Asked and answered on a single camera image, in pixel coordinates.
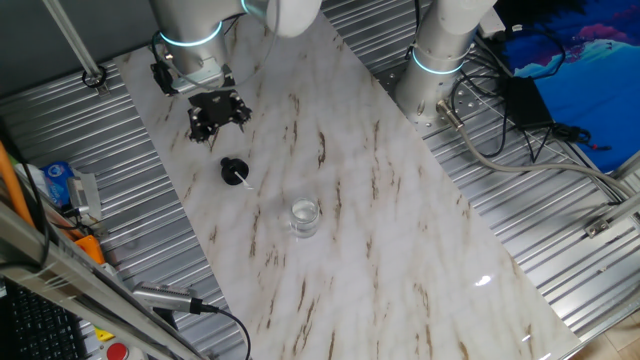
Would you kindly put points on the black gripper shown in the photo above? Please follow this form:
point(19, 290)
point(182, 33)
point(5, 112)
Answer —
point(215, 105)

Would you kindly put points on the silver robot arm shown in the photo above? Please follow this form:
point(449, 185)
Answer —
point(190, 20)

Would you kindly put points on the clear glass jar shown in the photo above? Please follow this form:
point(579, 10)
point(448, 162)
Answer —
point(305, 217)

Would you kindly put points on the grey finned metal device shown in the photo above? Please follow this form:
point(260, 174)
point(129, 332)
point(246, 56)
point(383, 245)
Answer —
point(84, 195)

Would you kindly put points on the blue white tissue packet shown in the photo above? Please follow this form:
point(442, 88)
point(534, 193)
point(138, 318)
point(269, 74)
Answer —
point(57, 182)

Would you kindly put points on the orange button box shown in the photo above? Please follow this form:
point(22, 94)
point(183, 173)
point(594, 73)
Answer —
point(91, 249)

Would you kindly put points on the red button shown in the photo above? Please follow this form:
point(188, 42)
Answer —
point(117, 351)

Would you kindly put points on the black keyboard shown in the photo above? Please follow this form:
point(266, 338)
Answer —
point(35, 330)

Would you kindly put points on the white power strip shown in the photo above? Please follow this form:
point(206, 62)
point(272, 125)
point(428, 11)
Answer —
point(492, 22)

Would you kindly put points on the black power adapter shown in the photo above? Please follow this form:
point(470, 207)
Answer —
point(527, 102)

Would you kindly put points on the blue printed poster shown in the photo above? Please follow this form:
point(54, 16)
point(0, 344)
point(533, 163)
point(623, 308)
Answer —
point(590, 75)

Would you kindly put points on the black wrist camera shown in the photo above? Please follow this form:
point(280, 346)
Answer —
point(162, 80)

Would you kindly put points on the aluminium frame post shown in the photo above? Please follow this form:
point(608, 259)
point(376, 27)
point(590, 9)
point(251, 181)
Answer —
point(70, 40)

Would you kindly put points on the silver finned camera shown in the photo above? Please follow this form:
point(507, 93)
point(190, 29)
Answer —
point(160, 296)

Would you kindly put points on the aluminium frame beam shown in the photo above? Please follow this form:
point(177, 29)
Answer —
point(60, 285)

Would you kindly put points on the metal corner bracket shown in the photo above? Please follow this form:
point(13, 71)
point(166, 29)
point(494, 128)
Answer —
point(597, 227)

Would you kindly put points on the aluminium frame rail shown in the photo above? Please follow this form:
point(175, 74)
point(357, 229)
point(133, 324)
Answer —
point(625, 205)

